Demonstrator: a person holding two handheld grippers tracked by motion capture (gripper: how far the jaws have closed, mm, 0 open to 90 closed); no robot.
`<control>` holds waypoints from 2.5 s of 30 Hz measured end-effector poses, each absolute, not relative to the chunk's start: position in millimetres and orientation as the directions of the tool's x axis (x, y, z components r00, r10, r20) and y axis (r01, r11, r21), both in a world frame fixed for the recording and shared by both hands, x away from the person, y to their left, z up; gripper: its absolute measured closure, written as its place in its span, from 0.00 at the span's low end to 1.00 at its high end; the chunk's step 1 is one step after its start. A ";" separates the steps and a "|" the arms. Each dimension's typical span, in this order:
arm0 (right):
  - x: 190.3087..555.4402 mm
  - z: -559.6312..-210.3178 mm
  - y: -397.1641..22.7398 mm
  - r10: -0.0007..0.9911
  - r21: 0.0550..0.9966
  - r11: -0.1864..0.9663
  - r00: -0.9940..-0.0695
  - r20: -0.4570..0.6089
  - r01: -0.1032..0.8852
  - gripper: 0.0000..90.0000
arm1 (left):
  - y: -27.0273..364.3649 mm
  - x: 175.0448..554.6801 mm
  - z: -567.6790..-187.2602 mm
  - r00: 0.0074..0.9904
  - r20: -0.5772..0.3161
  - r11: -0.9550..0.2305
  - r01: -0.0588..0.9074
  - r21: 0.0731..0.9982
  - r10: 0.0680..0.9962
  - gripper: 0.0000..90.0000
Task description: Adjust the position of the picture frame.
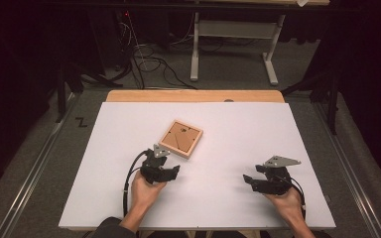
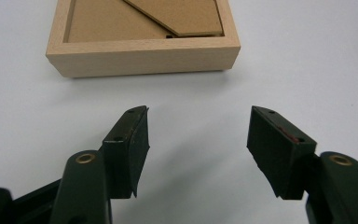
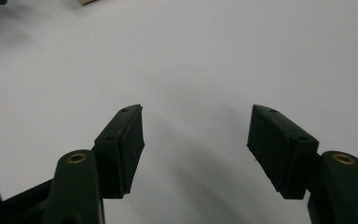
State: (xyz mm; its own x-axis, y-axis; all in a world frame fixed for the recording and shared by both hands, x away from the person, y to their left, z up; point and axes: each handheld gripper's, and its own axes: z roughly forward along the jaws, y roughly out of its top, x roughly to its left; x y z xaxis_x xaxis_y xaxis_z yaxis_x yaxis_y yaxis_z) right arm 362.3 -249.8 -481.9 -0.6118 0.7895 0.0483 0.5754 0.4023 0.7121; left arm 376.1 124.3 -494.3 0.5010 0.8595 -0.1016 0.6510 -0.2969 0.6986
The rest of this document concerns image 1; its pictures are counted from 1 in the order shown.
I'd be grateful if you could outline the dark sleeve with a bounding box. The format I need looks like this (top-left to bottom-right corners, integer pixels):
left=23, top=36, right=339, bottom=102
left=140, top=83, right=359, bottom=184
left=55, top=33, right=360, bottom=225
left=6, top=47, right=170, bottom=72
left=90, top=216, right=141, bottom=238

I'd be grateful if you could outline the dark device with red light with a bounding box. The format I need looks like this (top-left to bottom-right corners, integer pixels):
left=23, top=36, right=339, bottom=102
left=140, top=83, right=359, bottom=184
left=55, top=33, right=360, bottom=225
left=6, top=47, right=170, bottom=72
left=116, top=9, right=136, bottom=65

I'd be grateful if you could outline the person's right hand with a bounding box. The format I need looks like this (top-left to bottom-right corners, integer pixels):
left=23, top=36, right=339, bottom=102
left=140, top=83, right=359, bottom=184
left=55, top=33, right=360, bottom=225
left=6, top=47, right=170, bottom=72
left=264, top=187, right=304, bottom=221

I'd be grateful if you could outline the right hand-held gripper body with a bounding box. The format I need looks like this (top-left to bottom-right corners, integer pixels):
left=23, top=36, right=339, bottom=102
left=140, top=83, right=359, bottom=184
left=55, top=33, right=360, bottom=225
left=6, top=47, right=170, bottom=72
left=260, top=155, right=302, bottom=196

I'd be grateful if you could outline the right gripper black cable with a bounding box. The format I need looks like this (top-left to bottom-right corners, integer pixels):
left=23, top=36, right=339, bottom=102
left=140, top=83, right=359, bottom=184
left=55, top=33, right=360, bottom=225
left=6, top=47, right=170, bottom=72
left=274, top=174, right=308, bottom=220

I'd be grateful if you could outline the thin white cable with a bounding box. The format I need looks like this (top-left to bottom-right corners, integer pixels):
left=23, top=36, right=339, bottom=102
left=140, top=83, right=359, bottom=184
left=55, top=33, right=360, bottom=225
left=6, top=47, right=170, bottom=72
left=125, top=13, right=149, bottom=72

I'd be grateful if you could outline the white table sheet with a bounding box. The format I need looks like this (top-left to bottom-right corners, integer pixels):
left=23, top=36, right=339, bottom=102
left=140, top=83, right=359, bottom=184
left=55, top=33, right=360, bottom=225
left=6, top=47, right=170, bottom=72
left=58, top=101, right=337, bottom=231

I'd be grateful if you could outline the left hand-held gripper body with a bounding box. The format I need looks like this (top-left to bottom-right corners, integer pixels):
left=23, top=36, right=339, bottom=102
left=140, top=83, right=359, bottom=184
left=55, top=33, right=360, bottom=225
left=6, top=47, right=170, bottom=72
left=140, top=143, right=172, bottom=185

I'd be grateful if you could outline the person's left hand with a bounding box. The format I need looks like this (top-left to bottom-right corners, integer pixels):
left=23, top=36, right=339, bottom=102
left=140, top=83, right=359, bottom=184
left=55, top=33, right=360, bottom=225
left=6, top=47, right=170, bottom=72
left=130, top=171, right=169, bottom=213

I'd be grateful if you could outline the wooden picture frame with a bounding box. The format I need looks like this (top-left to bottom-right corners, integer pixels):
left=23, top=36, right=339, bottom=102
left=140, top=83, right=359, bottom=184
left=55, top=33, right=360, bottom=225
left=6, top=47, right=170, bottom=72
left=158, top=119, right=204, bottom=160

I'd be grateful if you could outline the black metal stand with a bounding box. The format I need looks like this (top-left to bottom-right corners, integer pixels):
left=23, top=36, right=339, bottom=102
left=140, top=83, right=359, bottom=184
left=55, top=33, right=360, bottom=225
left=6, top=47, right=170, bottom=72
left=280, top=70, right=342, bottom=136
left=55, top=61, right=125, bottom=124

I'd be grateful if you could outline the metal floor rail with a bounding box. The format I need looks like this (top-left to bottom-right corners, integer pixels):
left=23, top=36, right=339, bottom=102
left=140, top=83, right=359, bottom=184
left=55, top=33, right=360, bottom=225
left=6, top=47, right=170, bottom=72
left=313, top=102, right=381, bottom=238
left=0, top=93, right=81, bottom=238

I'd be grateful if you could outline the black floor cable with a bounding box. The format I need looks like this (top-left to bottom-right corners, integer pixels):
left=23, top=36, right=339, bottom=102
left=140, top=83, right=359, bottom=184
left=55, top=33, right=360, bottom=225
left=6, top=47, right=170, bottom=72
left=130, top=46, right=198, bottom=91

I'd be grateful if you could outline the white metal desk frame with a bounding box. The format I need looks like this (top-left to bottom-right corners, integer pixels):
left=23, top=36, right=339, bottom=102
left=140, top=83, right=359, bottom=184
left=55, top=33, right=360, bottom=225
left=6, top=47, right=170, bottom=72
left=190, top=12, right=288, bottom=87

